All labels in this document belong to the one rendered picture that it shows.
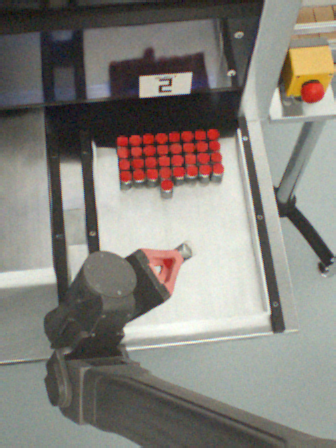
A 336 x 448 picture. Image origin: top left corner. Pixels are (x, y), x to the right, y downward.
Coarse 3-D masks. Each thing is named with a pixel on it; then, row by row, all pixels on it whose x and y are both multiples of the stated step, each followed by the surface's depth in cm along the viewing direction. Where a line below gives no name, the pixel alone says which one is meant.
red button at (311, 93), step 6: (306, 84) 122; (312, 84) 121; (318, 84) 122; (306, 90) 122; (312, 90) 121; (318, 90) 121; (324, 90) 122; (306, 96) 122; (312, 96) 122; (318, 96) 122; (306, 102) 123; (312, 102) 123
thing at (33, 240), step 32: (0, 128) 131; (32, 128) 131; (0, 160) 129; (32, 160) 129; (0, 192) 126; (32, 192) 126; (0, 224) 124; (32, 224) 124; (0, 256) 122; (32, 256) 122
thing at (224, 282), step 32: (96, 160) 126; (224, 160) 130; (192, 192) 127; (224, 192) 128; (128, 224) 125; (160, 224) 125; (192, 224) 125; (224, 224) 125; (192, 256) 123; (224, 256) 123; (256, 256) 122; (192, 288) 121; (224, 288) 121; (256, 288) 121; (160, 320) 118; (192, 320) 115; (224, 320) 117
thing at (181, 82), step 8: (144, 80) 117; (152, 80) 118; (176, 80) 119; (184, 80) 119; (144, 88) 120; (152, 88) 120; (168, 88) 120; (176, 88) 121; (184, 88) 121; (144, 96) 122
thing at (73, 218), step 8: (64, 216) 120; (72, 216) 120; (80, 216) 120; (72, 224) 121; (80, 224) 121; (72, 232) 121; (80, 232) 122; (72, 240) 122; (80, 240) 122; (72, 248) 123; (80, 248) 123; (72, 256) 122; (80, 256) 122; (72, 264) 121; (80, 264) 122; (72, 272) 121; (72, 280) 120
